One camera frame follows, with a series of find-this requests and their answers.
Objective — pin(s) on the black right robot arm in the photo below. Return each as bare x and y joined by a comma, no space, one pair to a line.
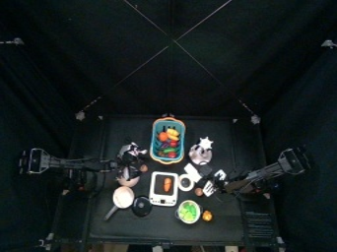
274,169

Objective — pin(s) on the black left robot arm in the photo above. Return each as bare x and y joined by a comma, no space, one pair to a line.
65,163

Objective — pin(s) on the pink toy bowl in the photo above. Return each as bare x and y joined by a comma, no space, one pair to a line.
127,180

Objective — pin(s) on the brown toy egg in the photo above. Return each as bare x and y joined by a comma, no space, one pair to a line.
198,192

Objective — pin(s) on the small brown toy ball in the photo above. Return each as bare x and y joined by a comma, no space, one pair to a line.
143,168

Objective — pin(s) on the white cup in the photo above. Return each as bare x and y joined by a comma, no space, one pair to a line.
186,183

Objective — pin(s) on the silver toy kettle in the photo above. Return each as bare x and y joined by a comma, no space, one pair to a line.
200,155

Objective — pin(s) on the purple toy eggplant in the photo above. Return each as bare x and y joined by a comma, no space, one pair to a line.
164,144

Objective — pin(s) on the orange toy fruit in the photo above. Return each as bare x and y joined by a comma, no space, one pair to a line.
163,136

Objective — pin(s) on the green toy vegetable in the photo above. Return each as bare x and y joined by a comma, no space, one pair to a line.
168,150

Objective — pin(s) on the orange toy tangerine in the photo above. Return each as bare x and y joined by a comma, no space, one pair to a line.
207,215

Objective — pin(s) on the green toy lettuce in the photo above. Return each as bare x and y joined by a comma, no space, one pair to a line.
188,211

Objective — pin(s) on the blue basket orange rim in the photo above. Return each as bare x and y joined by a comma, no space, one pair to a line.
167,140

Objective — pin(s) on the cream toy frying pan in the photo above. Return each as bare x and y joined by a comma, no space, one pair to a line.
122,199

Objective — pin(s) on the green plate with vegetable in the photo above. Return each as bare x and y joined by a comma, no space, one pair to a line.
188,212

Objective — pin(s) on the red toy tomato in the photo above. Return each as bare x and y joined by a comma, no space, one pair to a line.
171,154

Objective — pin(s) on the red toy pepper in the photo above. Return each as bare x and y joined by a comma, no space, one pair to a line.
174,143

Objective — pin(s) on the white star-shaped toy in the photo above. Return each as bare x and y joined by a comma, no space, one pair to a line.
204,143

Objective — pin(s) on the yellow toy banana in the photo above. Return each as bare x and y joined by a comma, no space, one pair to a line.
172,132

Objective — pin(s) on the black pot lid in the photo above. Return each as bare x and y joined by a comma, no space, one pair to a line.
142,206

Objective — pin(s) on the black printed label sheet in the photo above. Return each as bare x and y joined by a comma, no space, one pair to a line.
258,223

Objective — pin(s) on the metal frame bracket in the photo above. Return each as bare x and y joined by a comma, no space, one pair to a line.
16,41
79,115
327,43

